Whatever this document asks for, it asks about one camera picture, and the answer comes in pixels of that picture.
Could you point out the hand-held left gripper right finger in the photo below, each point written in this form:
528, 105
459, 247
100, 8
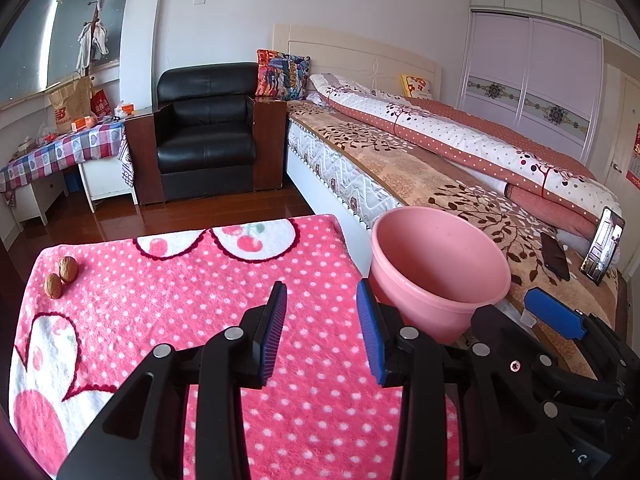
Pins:
372, 335

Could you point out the pink plastic bucket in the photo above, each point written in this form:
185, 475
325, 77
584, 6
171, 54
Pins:
440, 260

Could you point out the yellow cushion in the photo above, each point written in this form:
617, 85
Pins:
416, 86

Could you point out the bed with floral bedding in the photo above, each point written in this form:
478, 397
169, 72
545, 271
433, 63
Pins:
400, 170
325, 160

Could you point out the white side table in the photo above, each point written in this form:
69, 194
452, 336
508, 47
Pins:
107, 180

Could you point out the colourful printed cushion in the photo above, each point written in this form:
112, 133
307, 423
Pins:
282, 75

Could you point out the red wall calendar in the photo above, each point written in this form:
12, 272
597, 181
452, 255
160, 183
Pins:
635, 155

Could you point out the white floral quilt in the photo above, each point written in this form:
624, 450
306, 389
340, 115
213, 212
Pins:
450, 130

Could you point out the upright smartphone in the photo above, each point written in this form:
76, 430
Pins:
602, 247

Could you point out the black leather armchair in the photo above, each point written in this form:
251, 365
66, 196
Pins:
200, 150

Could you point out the walnut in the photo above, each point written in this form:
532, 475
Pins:
67, 267
53, 286

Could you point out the white door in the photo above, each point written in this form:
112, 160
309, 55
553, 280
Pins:
617, 135

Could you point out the white garment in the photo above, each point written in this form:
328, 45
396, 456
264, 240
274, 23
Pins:
92, 42

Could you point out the cream bed headboard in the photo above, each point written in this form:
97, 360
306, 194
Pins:
360, 55

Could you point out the white and orange box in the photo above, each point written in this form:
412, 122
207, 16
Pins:
125, 109

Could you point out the black smartphone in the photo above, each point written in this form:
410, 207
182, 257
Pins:
555, 260

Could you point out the red gift bag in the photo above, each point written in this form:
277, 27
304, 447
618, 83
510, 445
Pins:
102, 105

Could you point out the wooden coat rack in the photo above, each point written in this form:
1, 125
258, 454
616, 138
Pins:
89, 72

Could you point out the brown paper bag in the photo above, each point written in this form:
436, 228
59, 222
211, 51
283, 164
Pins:
70, 105

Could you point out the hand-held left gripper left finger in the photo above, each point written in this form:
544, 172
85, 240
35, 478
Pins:
275, 335

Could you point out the pink polka dot blanket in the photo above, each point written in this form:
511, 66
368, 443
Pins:
150, 300

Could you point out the white wardrobe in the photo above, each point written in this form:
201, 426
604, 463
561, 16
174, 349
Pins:
530, 60

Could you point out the checkered cloth side table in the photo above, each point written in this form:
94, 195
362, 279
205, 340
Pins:
65, 152

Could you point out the white bed frame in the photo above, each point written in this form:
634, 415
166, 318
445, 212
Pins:
345, 245

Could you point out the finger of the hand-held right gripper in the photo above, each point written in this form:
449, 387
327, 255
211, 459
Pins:
505, 330
555, 312

